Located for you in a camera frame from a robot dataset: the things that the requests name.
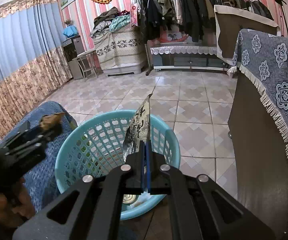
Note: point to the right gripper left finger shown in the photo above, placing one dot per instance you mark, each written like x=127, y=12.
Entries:
x=91, y=208

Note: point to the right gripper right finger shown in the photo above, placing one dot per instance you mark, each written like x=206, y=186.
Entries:
x=199, y=208

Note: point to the patterned grey snack bag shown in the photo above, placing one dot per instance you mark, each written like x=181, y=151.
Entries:
x=138, y=130

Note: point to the brown trash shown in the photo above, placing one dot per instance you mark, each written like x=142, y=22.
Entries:
x=49, y=121

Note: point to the person left hand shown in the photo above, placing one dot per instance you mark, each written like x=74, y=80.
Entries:
x=14, y=216

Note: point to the gold paper bowl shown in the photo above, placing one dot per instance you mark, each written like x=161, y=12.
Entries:
x=129, y=199

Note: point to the light blue plastic basket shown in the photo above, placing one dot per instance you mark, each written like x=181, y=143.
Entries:
x=96, y=147

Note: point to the blue floral curtain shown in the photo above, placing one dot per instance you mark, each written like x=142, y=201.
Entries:
x=32, y=61

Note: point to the small metal table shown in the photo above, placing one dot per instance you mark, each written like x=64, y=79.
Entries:
x=86, y=63

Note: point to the sofa with blue cover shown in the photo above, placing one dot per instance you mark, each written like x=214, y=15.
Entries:
x=259, y=126

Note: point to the water dispenser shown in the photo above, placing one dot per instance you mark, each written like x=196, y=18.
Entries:
x=72, y=47

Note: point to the blue cloth on dispenser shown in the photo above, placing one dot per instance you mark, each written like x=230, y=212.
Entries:
x=70, y=31

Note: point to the cloth covered cabinet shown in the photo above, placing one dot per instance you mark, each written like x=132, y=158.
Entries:
x=121, y=52

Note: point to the low tv bench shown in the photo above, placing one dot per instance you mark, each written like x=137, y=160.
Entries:
x=186, y=57

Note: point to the pile of clothes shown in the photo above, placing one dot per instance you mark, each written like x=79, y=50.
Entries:
x=110, y=21

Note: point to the brown armchair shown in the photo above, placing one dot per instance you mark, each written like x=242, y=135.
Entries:
x=229, y=21

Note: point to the clothes rack with garments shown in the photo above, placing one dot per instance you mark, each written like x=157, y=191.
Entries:
x=191, y=16

